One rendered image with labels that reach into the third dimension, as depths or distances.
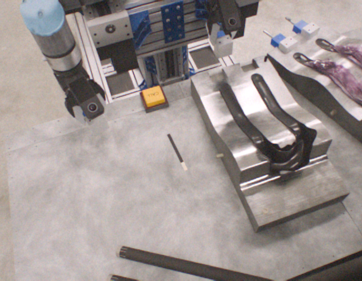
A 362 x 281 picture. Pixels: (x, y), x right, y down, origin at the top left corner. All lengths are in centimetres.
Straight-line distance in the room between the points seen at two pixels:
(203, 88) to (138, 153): 28
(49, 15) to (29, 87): 182
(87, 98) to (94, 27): 40
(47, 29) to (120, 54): 60
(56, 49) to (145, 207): 48
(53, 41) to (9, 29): 228
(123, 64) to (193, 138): 45
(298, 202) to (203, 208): 25
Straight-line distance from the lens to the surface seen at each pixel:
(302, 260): 95
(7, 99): 252
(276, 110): 103
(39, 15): 71
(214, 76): 112
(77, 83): 82
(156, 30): 139
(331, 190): 97
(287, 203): 92
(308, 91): 116
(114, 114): 114
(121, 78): 205
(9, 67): 272
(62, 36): 75
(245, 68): 115
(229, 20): 97
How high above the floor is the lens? 170
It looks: 59 degrees down
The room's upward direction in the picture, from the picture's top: 6 degrees counter-clockwise
